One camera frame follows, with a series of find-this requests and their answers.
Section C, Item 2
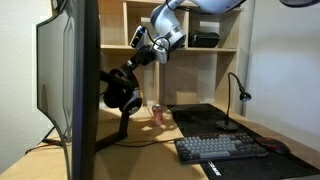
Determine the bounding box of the black over-ear headphones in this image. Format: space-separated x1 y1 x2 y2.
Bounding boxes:
102 67 144 116

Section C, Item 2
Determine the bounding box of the wooden shelf unit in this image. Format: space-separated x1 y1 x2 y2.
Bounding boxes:
97 0 248 118

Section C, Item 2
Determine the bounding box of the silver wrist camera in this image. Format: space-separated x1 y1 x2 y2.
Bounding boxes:
128 25 148 49

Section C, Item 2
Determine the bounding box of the black monitor stand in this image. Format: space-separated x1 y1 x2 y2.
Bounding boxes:
41 69 135 154

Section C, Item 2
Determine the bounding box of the grey mechanical keyboard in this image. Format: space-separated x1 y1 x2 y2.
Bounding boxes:
173 132 270 165

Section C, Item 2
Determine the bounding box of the red thin cable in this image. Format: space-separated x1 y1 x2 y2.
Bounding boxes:
24 139 65 156

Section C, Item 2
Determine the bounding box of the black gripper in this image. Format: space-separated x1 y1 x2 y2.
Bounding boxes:
122 45 158 75

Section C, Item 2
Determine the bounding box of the red soda can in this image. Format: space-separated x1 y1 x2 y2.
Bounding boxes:
151 103 165 127

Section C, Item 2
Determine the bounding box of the black thin cable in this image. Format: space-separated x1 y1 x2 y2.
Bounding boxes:
114 138 177 148

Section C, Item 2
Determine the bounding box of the black desk mat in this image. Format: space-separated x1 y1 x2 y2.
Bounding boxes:
166 103 320 180

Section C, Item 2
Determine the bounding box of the black and red mouse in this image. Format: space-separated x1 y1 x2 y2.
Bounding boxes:
255 136 291 156

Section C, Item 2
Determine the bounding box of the black gooseneck desk lamp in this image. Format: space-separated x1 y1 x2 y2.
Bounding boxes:
215 72 253 132

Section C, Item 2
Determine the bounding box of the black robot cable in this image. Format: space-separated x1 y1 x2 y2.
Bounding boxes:
145 0 181 52

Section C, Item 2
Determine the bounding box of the curved black monitor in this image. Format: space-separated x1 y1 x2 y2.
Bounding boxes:
35 0 102 180

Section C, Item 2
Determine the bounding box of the black zip case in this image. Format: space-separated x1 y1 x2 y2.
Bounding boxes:
187 30 221 49

